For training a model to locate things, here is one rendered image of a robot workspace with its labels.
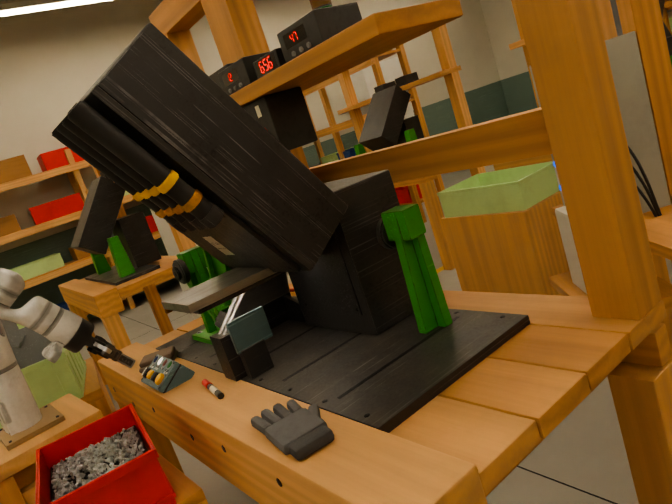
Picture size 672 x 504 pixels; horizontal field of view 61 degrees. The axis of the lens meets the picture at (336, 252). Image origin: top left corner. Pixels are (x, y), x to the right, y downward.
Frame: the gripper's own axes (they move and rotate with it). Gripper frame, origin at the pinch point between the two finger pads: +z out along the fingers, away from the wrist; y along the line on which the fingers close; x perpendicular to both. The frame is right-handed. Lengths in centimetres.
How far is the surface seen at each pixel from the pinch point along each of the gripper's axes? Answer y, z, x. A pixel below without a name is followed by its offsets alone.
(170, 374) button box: -2.2, 10.5, -1.9
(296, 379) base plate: -36.2, 21.9, -12.1
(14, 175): 646, -34, -137
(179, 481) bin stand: -25.9, 14.4, 16.0
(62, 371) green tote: 69, 5, 11
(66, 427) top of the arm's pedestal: 27.2, 4.4, 21.5
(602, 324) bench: -83, 46, -43
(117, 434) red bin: -6.0, 5.4, 14.8
